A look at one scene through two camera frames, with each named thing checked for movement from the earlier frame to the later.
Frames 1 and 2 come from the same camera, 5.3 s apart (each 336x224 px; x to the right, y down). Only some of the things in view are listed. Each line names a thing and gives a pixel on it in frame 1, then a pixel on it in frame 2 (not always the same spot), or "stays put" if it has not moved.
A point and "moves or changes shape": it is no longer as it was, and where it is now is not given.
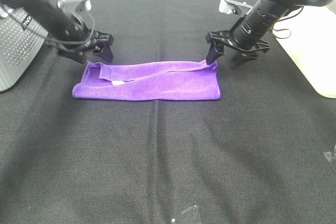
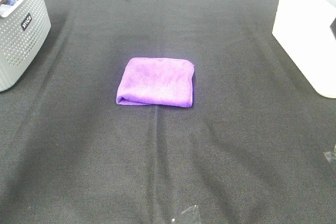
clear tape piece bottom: x=191 y=214 stays put
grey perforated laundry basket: x=21 y=37 stays put
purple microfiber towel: x=181 y=81 moves or changes shape
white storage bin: x=309 y=33 stays put
